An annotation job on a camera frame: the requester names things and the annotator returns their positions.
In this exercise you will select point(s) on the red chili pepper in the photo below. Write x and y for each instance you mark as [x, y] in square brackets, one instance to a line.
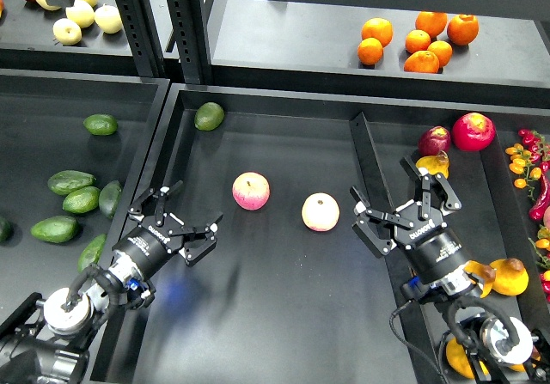
[536, 212]

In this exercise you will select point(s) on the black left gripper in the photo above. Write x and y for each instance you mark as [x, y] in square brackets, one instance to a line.
[160, 236]

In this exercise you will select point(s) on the dark avocado beside cluster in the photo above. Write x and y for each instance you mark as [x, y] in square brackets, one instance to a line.
[109, 198]

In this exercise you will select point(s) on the orange centre small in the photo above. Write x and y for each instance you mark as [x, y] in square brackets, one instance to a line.
[417, 40]

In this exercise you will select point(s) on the dark red apple right tray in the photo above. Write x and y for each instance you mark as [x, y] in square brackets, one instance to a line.
[434, 141]

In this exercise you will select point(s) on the orange right small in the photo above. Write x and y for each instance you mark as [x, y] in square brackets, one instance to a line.
[443, 50]

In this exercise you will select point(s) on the green avocado at tray corner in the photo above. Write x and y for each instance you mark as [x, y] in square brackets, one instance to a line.
[209, 116]

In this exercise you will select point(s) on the black tray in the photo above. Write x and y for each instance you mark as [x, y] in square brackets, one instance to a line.
[42, 133]
[275, 302]

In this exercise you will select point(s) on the black tray divider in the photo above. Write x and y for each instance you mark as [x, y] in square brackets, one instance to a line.
[407, 320]

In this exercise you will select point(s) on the orange top left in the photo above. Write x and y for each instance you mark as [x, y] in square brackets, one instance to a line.
[378, 28]

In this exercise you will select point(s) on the dark avocado at left edge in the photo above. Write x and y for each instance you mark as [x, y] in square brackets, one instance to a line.
[6, 229]

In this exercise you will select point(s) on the orange bottom front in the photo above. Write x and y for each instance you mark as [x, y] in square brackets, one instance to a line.
[422, 62]

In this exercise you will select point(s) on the black centre tray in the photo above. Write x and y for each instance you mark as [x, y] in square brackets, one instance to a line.
[275, 302]

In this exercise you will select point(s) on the orange top right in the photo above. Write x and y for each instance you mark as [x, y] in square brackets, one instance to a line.
[463, 29]

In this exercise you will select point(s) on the pale yellow pear front left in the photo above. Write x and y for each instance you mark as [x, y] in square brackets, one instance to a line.
[67, 32]

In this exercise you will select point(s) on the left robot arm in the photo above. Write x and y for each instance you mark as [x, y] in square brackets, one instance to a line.
[47, 340]

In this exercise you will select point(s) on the pale pink apple right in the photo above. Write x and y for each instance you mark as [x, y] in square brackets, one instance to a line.
[320, 212]

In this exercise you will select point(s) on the orange tomatoes at right edge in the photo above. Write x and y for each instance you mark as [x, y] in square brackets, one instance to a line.
[540, 244]

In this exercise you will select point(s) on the pale yellow pear right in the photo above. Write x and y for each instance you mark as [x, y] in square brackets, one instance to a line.
[108, 18]

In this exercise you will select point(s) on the orange cherry tomato bunch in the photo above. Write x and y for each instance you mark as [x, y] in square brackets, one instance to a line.
[525, 165]

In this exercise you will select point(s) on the pink apple left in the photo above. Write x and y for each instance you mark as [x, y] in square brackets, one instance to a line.
[251, 190]

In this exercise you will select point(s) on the black left tray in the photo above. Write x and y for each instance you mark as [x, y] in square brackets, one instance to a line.
[42, 133]

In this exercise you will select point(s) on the orange top centre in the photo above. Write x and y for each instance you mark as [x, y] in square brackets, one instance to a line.
[433, 23]

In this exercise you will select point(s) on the orange small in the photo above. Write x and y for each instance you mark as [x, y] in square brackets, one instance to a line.
[443, 50]
[417, 40]

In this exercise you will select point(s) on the red cherry tomato bunch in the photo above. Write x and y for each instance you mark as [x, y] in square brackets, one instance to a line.
[538, 148]

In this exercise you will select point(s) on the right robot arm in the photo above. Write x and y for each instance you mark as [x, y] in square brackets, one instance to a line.
[491, 339]

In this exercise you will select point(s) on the black shelf upright posts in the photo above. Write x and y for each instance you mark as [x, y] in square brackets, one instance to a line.
[169, 38]

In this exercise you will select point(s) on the orange lower left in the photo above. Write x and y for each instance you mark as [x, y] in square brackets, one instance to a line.
[370, 51]

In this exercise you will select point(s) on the orange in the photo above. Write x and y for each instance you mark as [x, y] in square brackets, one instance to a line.
[463, 29]
[370, 51]
[378, 28]
[433, 23]
[422, 62]

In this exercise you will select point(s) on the green avocado lower cluster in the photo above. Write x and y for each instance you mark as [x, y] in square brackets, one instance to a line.
[56, 229]

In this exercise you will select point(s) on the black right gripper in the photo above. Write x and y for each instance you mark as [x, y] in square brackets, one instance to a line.
[418, 229]

